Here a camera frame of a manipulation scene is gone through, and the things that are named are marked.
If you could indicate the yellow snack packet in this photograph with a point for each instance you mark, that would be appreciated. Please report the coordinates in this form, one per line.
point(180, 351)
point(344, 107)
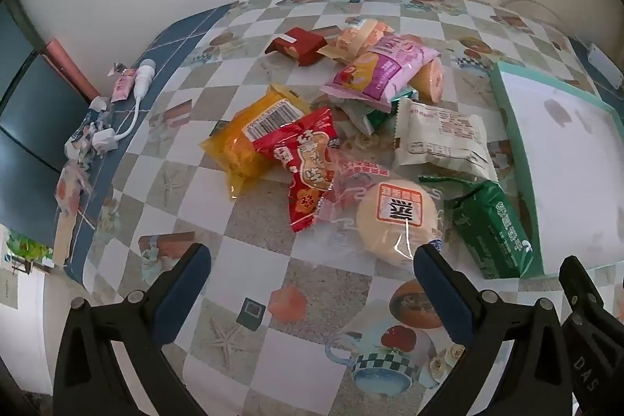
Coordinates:
point(239, 148)

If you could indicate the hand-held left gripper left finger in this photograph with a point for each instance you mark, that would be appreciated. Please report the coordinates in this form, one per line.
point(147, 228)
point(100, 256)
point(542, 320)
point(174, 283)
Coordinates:
point(181, 294)

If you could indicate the pink candy packet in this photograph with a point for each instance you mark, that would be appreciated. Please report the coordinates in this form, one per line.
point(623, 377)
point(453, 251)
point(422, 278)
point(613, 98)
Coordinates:
point(122, 87)

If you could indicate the round bun clear packet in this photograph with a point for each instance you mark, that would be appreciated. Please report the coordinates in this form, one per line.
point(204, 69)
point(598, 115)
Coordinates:
point(395, 221)

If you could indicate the orange jelly cup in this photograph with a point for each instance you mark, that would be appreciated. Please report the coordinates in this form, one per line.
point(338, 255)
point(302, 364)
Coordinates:
point(429, 79)

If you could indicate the dark red snack packet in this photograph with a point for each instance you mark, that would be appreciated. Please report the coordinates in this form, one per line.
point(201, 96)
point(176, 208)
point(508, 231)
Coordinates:
point(302, 45)

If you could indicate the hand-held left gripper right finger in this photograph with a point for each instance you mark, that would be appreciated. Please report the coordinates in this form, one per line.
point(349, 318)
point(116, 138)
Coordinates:
point(443, 299)

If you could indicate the green rice cracker packet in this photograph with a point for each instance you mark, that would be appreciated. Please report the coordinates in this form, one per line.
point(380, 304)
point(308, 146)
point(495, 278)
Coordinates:
point(378, 118)

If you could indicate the reddish brown rail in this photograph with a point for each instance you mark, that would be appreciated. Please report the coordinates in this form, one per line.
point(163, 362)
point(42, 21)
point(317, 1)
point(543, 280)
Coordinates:
point(68, 65)

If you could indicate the pale orange snack packet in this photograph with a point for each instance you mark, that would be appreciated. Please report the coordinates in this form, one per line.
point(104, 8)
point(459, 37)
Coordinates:
point(356, 38)

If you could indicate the green biscuit packet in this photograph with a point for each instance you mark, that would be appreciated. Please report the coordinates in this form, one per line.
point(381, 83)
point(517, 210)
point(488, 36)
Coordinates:
point(492, 231)

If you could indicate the white box with green rim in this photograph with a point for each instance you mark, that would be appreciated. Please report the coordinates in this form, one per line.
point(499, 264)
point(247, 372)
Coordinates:
point(560, 162)

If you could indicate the blue tablecloth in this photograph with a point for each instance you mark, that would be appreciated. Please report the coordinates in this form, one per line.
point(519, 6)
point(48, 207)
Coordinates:
point(161, 50)

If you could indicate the white snack packet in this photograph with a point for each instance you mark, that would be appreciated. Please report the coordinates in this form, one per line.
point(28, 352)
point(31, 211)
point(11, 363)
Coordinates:
point(438, 138)

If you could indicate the pink snack packet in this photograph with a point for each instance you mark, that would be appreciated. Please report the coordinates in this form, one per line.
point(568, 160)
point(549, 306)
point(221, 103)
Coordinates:
point(385, 67)

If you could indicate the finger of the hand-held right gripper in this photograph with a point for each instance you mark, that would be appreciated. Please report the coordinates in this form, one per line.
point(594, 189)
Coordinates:
point(580, 289)

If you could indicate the clear red print bun packet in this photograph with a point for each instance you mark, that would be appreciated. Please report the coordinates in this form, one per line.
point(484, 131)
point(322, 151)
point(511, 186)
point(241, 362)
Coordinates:
point(363, 167)

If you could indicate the crumpled candy wrappers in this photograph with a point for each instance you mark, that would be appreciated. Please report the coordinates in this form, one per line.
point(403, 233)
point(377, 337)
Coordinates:
point(85, 133)

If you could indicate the green printed paper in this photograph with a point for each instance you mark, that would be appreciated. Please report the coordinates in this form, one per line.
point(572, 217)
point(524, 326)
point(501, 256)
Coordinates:
point(27, 248)

